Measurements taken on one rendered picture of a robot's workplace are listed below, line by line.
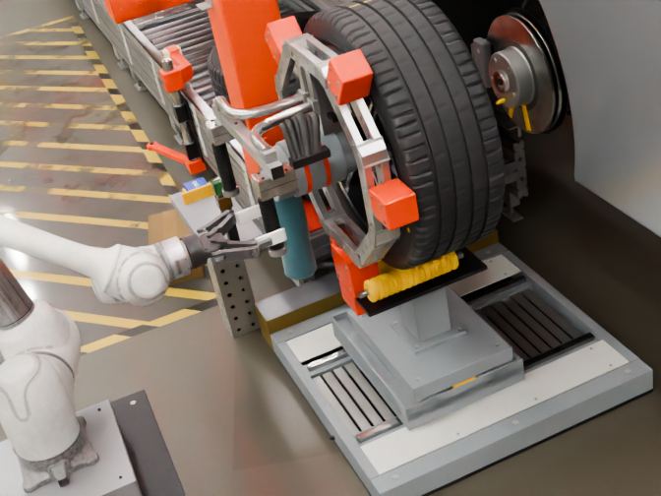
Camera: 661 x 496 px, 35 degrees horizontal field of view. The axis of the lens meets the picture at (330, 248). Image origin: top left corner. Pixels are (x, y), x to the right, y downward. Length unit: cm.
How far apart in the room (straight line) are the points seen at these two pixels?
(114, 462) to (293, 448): 65
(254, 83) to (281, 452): 103
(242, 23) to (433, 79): 76
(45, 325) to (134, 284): 54
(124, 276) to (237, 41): 101
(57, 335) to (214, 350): 94
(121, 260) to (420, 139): 69
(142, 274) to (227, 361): 133
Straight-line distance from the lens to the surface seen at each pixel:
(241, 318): 346
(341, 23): 244
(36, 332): 260
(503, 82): 279
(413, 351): 289
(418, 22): 243
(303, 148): 231
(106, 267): 215
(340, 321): 320
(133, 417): 282
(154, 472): 264
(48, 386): 247
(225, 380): 333
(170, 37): 534
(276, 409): 316
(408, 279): 266
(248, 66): 297
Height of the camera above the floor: 203
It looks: 32 degrees down
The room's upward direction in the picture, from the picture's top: 12 degrees counter-clockwise
